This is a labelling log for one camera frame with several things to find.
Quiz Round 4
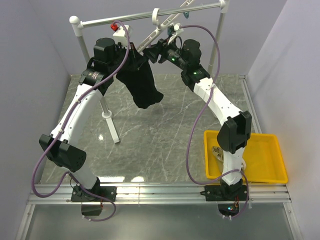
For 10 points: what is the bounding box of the aluminium front rail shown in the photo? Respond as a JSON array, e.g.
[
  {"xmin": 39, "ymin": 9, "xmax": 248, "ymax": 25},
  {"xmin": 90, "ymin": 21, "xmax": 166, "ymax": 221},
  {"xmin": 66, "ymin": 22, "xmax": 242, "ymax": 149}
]
[{"xmin": 14, "ymin": 182, "xmax": 292, "ymax": 240}]

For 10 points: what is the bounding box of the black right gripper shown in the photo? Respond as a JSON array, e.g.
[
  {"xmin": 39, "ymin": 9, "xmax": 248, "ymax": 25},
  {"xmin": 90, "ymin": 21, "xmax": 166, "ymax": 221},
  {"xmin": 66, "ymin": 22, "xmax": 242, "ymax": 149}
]
[{"xmin": 142, "ymin": 34, "xmax": 188, "ymax": 71}]

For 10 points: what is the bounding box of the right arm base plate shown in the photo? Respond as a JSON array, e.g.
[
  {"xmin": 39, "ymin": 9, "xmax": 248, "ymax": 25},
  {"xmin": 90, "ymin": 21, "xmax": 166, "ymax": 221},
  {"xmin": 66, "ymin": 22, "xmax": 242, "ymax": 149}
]
[{"xmin": 200, "ymin": 185, "xmax": 248, "ymax": 202}]

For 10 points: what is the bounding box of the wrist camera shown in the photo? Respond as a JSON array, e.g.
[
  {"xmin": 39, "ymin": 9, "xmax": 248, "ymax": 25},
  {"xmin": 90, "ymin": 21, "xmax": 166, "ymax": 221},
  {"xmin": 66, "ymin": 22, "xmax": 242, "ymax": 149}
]
[
  {"xmin": 110, "ymin": 23, "xmax": 129, "ymax": 48},
  {"xmin": 167, "ymin": 23, "xmax": 184, "ymax": 38}
]

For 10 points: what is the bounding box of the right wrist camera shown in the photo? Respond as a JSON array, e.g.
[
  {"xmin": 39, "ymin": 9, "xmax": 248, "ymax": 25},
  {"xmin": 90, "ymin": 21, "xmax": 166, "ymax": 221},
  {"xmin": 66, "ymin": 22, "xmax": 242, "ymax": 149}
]
[{"xmin": 167, "ymin": 23, "xmax": 184, "ymax": 38}]

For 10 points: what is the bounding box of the white metal clothes rack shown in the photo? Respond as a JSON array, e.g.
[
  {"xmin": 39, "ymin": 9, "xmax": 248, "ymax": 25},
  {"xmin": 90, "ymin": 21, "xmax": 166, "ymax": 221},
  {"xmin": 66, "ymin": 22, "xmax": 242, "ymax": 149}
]
[{"xmin": 68, "ymin": 0, "xmax": 230, "ymax": 144}]

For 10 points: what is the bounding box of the yellow plastic bin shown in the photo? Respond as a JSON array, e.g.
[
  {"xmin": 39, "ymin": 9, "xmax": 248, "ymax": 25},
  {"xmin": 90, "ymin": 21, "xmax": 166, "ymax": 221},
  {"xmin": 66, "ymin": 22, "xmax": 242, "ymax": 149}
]
[{"xmin": 204, "ymin": 130, "xmax": 288, "ymax": 184}]

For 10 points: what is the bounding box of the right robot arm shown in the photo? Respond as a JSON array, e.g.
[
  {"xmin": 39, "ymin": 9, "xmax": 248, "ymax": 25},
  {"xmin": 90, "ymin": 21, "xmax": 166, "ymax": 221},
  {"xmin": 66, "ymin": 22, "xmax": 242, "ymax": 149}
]
[{"xmin": 142, "ymin": 39, "xmax": 252, "ymax": 200}]

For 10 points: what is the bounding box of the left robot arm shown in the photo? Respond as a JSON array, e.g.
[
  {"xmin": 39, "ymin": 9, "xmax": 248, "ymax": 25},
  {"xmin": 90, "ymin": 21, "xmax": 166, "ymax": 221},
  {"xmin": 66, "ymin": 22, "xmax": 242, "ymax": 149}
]
[{"xmin": 38, "ymin": 37, "xmax": 130, "ymax": 201}]

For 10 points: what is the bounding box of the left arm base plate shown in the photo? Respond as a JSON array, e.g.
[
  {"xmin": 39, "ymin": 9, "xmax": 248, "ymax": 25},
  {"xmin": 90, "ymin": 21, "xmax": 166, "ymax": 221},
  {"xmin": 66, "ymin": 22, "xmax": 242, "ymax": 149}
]
[{"xmin": 71, "ymin": 186, "xmax": 117, "ymax": 202}]

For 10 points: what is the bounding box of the beige cloth in bin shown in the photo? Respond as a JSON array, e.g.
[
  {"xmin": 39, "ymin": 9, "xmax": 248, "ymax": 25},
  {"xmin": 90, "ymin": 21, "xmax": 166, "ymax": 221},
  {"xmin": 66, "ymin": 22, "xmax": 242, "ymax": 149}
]
[{"xmin": 212, "ymin": 146, "xmax": 224, "ymax": 163}]

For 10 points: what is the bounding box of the black underwear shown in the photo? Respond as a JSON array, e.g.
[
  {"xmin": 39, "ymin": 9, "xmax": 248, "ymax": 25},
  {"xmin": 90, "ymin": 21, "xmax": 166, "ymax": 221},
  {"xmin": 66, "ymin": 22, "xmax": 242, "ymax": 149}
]
[{"xmin": 116, "ymin": 42, "xmax": 164, "ymax": 109}]

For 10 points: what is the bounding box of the white plastic hanger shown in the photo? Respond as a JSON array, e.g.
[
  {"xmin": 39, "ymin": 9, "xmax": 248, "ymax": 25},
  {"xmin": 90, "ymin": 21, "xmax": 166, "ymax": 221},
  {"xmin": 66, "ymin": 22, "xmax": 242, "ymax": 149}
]
[{"xmin": 136, "ymin": 8, "xmax": 181, "ymax": 53}]

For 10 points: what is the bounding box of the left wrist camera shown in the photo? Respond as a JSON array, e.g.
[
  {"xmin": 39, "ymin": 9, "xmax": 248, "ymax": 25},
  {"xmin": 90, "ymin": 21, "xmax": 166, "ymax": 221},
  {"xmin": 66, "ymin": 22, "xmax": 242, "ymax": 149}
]
[{"xmin": 110, "ymin": 23, "xmax": 129, "ymax": 48}]

